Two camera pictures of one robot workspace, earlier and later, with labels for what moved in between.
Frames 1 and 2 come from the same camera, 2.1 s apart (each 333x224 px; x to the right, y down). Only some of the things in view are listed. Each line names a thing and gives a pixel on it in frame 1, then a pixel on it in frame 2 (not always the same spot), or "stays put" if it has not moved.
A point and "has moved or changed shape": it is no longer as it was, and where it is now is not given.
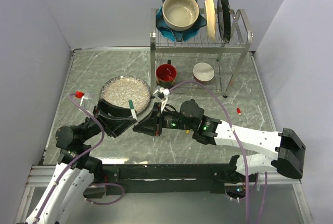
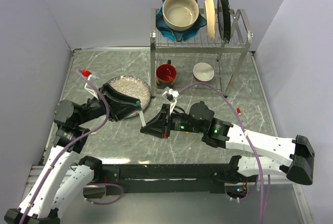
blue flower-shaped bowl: x=179 y=35 stays put
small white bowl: x=202 y=72 stays put
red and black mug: x=166 y=74 stays put
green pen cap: x=131 y=104 has moved or changed shape
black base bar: x=155 y=178 stays put
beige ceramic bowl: x=180 y=11 stays put
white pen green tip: x=133 y=113 -> x=142 y=119
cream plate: x=210 y=10 stays put
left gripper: x=116 y=126 -> x=117 y=111
